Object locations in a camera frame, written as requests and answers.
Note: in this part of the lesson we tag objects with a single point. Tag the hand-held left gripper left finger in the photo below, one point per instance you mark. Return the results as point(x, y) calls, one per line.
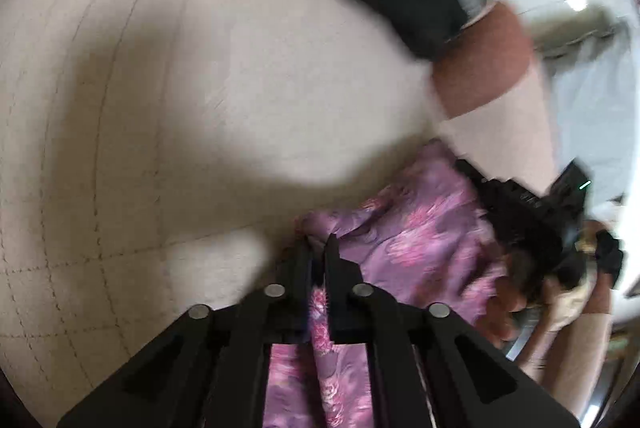
point(305, 265)

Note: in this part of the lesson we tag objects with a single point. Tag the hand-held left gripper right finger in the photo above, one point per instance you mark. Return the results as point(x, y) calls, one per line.
point(333, 265)

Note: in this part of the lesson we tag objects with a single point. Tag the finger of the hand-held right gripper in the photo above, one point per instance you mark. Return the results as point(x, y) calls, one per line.
point(467, 170)

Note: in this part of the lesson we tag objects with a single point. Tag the purple floral garment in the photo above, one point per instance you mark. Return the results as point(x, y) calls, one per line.
point(420, 228)

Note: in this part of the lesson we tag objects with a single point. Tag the person's right forearm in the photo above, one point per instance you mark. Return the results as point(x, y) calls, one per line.
point(500, 97)

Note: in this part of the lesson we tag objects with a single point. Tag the person's right hand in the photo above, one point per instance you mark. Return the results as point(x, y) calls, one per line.
point(507, 308)

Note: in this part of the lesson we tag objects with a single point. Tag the olive grey cloth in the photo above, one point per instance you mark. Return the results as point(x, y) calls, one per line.
point(575, 32)

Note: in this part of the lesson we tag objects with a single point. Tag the cream quilted bed cover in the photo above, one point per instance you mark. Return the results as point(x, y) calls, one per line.
point(150, 107)

